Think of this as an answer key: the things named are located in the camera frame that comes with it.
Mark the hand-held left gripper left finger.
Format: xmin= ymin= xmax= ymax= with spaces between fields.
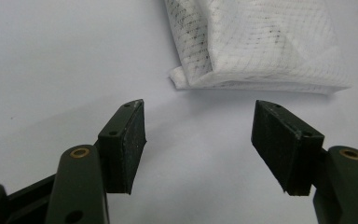
xmin=45 ymin=98 xmax=147 ymax=224

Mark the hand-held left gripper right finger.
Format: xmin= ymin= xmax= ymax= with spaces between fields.
xmin=251 ymin=99 xmax=358 ymax=224

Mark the white mesh laundry bag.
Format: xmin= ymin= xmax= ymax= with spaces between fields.
xmin=162 ymin=0 xmax=352 ymax=95

